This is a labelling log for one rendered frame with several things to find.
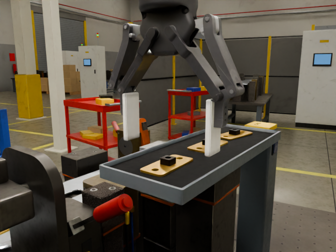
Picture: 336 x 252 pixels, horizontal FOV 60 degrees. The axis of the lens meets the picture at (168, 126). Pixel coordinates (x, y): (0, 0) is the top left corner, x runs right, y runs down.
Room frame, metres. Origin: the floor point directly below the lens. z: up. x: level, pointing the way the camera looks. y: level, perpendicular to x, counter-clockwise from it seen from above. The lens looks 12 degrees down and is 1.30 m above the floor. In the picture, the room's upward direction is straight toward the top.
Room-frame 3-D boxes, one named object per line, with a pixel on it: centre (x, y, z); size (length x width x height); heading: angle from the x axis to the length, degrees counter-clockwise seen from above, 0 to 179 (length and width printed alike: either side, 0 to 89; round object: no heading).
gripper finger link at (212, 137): (0.35, -0.06, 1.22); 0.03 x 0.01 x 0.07; 145
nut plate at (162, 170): (0.39, 0.00, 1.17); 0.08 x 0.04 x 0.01; 145
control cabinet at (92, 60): (10.94, 2.79, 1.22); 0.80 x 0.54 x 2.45; 64
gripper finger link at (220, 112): (0.34, -0.07, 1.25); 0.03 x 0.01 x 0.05; 55
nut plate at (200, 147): (0.49, -0.07, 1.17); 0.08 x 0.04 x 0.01; 142
